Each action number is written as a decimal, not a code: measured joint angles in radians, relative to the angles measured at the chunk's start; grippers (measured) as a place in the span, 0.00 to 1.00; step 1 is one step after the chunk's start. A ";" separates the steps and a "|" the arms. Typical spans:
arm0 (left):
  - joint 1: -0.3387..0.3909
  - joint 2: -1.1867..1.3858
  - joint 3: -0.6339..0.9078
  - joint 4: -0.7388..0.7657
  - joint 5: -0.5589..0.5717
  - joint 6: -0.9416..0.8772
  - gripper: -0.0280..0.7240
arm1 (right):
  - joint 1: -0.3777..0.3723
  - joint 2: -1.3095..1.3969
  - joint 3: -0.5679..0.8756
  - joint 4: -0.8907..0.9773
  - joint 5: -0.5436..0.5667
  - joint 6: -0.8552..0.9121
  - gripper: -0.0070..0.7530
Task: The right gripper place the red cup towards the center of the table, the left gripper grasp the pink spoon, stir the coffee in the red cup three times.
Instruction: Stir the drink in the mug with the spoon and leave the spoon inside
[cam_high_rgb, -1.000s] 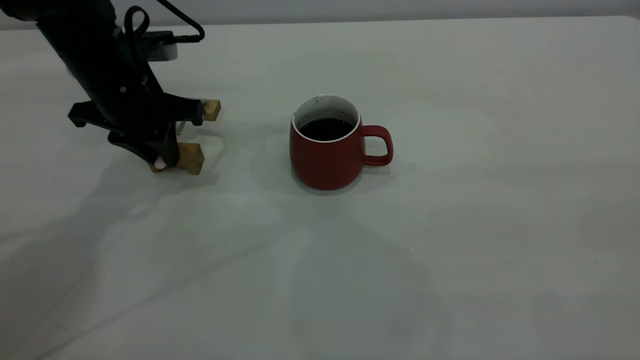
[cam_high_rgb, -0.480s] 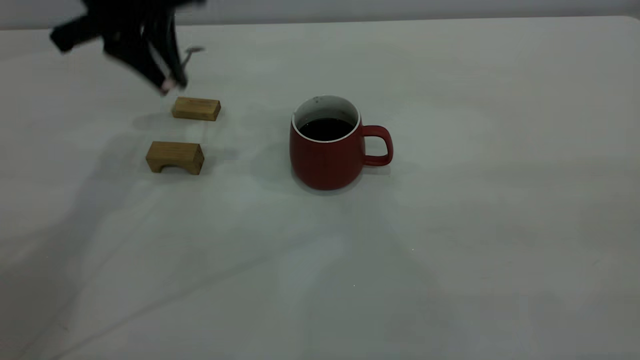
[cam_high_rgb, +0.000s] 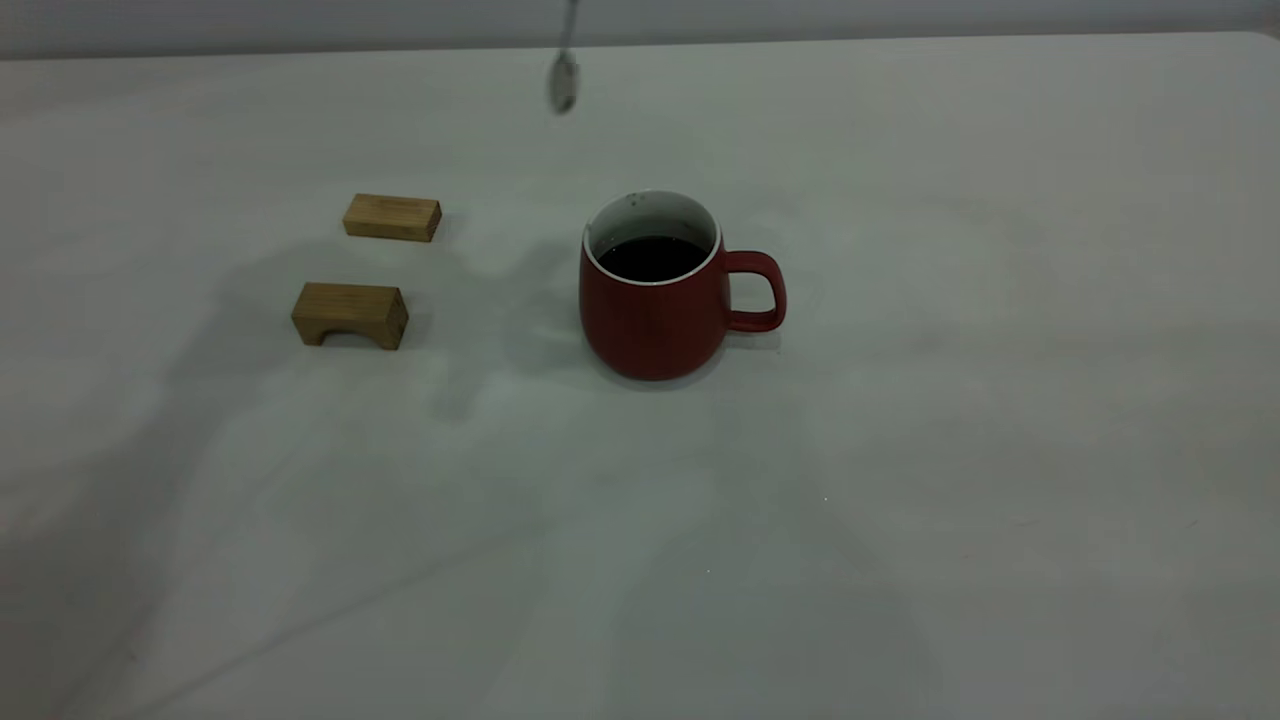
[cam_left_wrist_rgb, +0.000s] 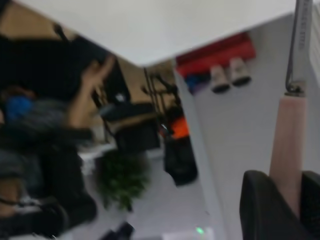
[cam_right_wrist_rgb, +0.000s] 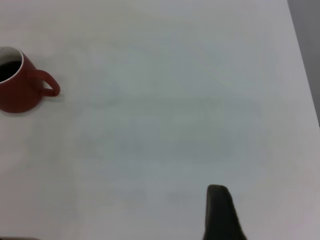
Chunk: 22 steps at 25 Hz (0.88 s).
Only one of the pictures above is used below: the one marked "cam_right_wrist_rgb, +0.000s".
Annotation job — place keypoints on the red ceramic mug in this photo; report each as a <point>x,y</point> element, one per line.
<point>20,92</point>

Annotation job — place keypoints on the dark coffee liquid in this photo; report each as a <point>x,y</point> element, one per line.
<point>7,70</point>

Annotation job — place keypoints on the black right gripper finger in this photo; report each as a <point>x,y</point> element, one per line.
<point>220,217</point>

